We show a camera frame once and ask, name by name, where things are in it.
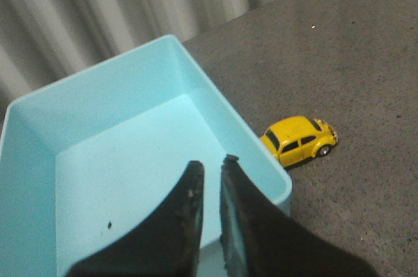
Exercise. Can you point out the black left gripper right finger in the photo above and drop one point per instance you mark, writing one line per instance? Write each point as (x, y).
(258, 239)

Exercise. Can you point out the light blue plastic box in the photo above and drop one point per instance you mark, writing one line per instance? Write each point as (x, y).
(89, 157)

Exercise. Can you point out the yellow toy beetle car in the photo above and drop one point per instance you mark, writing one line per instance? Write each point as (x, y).
(298, 138)

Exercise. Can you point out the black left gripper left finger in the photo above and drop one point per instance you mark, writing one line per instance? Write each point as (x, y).
(166, 243)

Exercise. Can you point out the grey pleated curtain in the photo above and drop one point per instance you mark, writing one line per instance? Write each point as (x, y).
(45, 40)

